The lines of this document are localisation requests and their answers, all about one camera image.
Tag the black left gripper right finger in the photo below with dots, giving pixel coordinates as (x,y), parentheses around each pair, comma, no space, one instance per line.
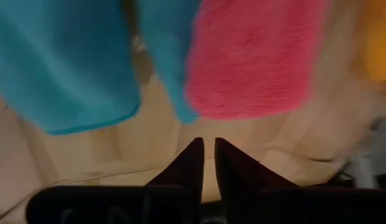
(289,207)

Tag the orange microfiber towel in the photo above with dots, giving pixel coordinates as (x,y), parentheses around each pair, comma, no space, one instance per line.
(379,46)

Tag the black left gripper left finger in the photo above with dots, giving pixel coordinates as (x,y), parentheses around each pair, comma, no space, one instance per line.
(133,205)

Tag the pink microfiber towel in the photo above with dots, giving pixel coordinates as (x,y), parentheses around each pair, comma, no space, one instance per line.
(251,62)

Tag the blue microfiber towel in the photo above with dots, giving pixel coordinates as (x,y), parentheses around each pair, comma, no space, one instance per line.
(168,46)
(56,62)

